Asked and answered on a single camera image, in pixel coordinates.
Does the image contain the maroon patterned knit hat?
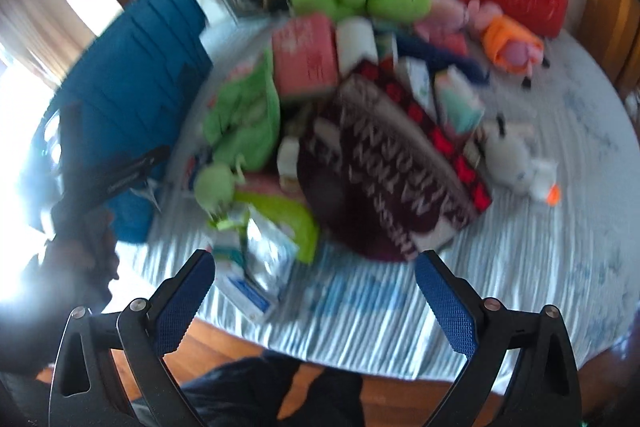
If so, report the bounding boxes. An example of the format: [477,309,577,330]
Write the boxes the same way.
[297,62,493,263]

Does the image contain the navy blue cloth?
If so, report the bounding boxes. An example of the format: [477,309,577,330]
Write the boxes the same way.
[395,32,491,82]

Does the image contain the pink tissue pack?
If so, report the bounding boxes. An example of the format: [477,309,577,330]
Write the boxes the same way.
[272,14,341,100]

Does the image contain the light green round plush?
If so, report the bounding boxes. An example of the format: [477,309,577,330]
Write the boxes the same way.
[194,162,246,218]

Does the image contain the pink pig plush orange dress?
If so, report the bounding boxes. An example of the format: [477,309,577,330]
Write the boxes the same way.
[467,0,551,88]

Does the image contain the person's left hand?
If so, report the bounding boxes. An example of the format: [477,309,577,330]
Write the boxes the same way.
[42,212,121,308]

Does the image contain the silver foil pouch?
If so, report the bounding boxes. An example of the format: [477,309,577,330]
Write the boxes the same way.
[245,207,301,298]

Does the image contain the lime green bag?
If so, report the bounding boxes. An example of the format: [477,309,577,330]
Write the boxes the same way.
[232,189,321,263]

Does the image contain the white plush toy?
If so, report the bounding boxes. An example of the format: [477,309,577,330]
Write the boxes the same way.
[480,114,561,208]

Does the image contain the green leaf-shaped plush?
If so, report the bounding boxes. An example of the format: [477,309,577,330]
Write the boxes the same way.
[202,49,281,172]

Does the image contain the small white bottle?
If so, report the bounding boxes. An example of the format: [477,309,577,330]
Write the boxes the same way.
[276,137,301,180]

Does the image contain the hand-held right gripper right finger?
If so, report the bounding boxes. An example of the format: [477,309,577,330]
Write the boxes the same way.
[415,249,583,427]

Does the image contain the white cylinder container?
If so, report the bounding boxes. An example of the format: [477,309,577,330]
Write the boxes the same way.
[336,19,378,72]

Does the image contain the white and blue box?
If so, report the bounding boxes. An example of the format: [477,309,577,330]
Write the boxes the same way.
[217,274,278,323]

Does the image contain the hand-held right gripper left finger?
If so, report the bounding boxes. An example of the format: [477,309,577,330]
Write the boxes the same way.
[50,249,217,427]

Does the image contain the teal and white box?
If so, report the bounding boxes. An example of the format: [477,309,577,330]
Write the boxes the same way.
[434,67,486,135]

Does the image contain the person's dark trousers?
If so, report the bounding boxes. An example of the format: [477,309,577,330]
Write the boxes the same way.
[180,354,366,427]

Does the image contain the blue plastic storage crate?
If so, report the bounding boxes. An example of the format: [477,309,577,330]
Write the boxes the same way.
[45,0,213,243]

